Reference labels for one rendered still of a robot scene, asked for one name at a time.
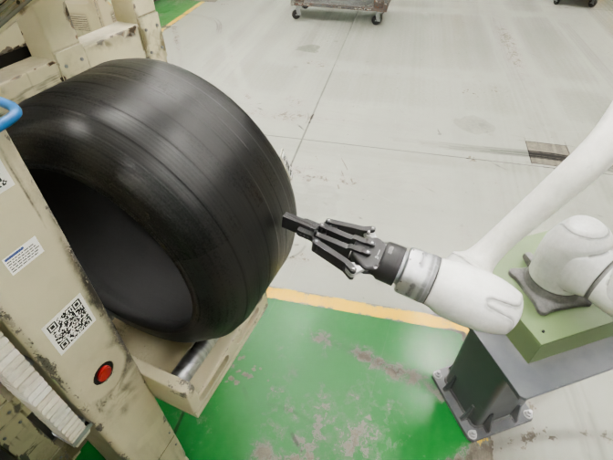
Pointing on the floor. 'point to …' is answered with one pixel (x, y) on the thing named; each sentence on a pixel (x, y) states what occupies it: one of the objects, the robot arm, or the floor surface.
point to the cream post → (86, 343)
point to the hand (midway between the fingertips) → (299, 225)
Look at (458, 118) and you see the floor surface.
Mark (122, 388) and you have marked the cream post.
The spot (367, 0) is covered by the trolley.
